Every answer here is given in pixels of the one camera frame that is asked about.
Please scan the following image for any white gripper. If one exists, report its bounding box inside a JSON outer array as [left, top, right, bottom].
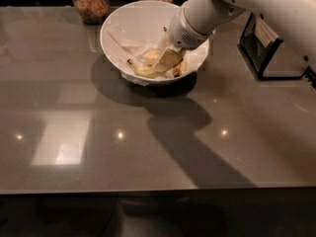
[[152, 8, 211, 73]]

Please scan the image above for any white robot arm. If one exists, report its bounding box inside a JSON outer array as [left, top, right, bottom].
[[153, 0, 316, 72]]

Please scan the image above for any small right yellow banana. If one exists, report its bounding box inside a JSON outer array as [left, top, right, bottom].
[[173, 61, 186, 77]]

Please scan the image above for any white bowl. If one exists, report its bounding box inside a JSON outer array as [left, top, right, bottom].
[[99, 0, 210, 87]]

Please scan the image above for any white paper towel in bowl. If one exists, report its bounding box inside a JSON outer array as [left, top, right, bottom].
[[100, 25, 209, 86]]

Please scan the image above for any glass jar with nuts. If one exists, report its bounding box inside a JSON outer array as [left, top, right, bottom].
[[72, 0, 111, 25]]

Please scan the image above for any black and silver toaster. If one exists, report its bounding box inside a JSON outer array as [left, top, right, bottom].
[[238, 14, 308, 80]]

